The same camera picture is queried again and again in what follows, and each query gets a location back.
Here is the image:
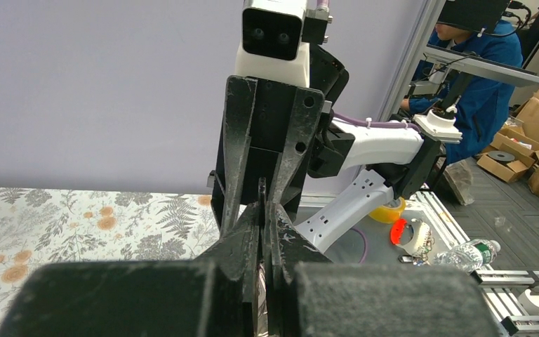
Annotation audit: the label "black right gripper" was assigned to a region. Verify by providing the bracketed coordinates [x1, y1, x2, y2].
[211, 44, 350, 234]

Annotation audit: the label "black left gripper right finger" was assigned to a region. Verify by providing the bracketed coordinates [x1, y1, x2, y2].
[269, 204, 499, 336]

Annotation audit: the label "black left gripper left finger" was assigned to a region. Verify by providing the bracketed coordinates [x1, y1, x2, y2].
[0, 204, 260, 336]

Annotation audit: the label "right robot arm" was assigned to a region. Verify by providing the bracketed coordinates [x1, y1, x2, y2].
[211, 43, 463, 252]

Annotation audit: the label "yellow tape roll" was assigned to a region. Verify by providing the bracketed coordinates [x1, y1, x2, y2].
[368, 197, 406, 224]

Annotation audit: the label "red white tape dispenser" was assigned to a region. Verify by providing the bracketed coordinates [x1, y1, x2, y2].
[390, 218, 434, 263]

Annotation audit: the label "plastic water bottle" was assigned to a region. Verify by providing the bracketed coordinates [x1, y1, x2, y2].
[430, 239, 501, 273]

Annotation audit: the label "floral table cloth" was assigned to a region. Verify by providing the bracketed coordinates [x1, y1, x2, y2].
[0, 187, 219, 323]

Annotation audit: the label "person in blue jacket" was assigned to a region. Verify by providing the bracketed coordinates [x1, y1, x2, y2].
[399, 0, 524, 166]

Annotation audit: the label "cardboard boxes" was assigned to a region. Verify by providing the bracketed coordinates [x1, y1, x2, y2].
[477, 89, 539, 197]

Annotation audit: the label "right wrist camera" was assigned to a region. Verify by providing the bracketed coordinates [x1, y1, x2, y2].
[235, 0, 333, 88]

